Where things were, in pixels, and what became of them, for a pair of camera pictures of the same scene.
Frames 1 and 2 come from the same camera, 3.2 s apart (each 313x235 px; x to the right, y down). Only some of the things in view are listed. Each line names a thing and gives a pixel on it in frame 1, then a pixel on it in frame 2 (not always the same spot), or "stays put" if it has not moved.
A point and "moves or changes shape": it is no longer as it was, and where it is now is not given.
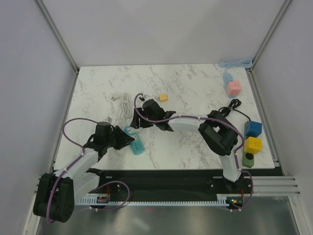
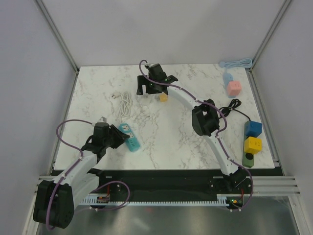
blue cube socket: x=253 y=129 stays put
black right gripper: x=135 y=122 to x=142 y=81
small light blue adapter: x=227 y=78 stays put
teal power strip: x=137 y=145 moves or changes shape
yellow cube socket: x=253 y=145 stays put
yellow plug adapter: x=163 y=97 stays put
